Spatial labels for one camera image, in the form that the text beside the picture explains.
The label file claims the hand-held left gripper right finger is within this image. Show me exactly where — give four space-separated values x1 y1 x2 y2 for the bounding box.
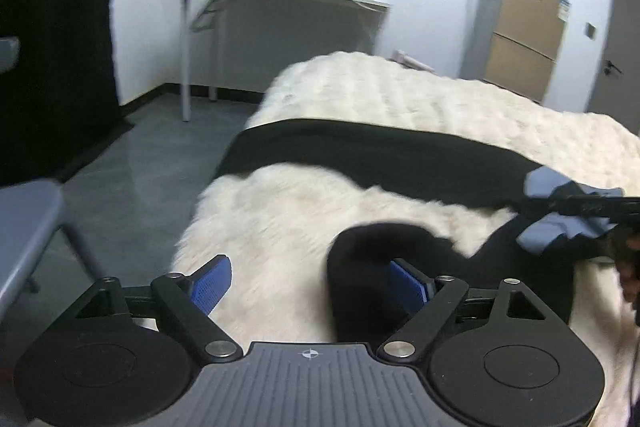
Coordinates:
377 258 548 363

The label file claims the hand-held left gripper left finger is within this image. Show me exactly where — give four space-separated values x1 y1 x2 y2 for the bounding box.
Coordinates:
75 254 241 364

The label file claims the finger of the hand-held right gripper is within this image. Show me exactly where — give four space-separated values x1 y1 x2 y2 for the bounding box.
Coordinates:
520 193 640 220

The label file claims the black garment with blue lining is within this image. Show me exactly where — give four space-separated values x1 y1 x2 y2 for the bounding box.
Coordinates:
217 118 626 343

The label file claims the cream fluffy blanket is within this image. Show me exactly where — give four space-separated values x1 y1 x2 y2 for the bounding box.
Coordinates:
170 51 640 427

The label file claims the grey door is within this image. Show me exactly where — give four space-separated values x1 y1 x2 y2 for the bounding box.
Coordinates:
587 0 640 128

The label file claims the beige refrigerator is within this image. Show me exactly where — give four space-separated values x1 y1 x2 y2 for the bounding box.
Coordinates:
460 0 571 104

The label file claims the grey chair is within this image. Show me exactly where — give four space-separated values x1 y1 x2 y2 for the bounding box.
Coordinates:
0 179 108 323

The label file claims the grey folding table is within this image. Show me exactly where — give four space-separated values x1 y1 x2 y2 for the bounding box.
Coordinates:
172 0 393 122

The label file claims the black curtain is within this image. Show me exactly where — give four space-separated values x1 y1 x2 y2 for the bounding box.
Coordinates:
0 0 136 185

